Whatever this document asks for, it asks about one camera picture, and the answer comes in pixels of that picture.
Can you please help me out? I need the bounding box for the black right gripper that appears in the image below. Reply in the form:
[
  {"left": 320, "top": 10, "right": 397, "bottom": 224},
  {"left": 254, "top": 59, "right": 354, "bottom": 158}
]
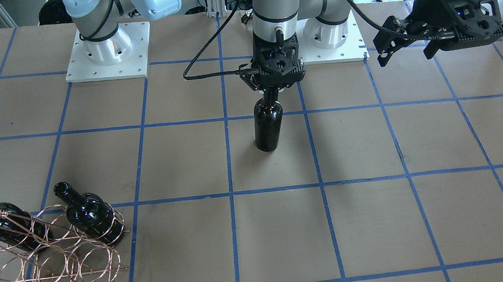
[{"left": 239, "top": 34, "right": 306, "bottom": 100}]

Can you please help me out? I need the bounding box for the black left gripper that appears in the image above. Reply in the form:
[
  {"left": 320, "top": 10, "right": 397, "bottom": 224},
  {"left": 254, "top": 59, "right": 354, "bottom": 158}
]
[{"left": 373, "top": 0, "right": 503, "bottom": 67}]

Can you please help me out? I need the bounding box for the dark glass wine bottle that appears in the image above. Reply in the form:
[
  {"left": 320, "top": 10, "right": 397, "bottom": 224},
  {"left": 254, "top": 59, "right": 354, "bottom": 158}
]
[{"left": 254, "top": 88, "right": 284, "bottom": 152}]

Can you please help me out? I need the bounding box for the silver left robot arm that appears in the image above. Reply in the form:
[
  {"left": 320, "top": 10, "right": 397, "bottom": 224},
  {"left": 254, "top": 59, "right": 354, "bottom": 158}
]
[{"left": 300, "top": 0, "right": 503, "bottom": 67}]

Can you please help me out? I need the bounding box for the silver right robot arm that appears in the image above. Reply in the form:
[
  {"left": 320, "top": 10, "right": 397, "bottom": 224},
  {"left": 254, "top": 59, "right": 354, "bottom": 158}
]
[{"left": 62, "top": 0, "right": 305, "bottom": 99}]

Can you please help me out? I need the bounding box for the dark bottle in basket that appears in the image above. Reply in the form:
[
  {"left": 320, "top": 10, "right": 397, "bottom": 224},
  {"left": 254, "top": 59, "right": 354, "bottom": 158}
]
[
  {"left": 0, "top": 202, "right": 54, "bottom": 252},
  {"left": 53, "top": 181, "right": 125, "bottom": 246}
]

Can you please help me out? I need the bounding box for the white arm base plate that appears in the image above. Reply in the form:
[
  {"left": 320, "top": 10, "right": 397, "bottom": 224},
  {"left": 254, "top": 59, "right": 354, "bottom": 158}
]
[
  {"left": 66, "top": 21, "right": 151, "bottom": 83},
  {"left": 296, "top": 13, "right": 369, "bottom": 65}
]

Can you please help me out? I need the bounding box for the black braided camera cable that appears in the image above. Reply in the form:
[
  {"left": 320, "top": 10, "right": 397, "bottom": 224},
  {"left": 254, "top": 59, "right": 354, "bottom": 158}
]
[{"left": 175, "top": 0, "right": 273, "bottom": 82}]

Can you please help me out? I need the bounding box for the copper wire wine basket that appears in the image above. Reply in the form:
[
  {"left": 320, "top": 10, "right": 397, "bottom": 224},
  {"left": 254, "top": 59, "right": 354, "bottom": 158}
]
[{"left": 0, "top": 204, "right": 128, "bottom": 282}]

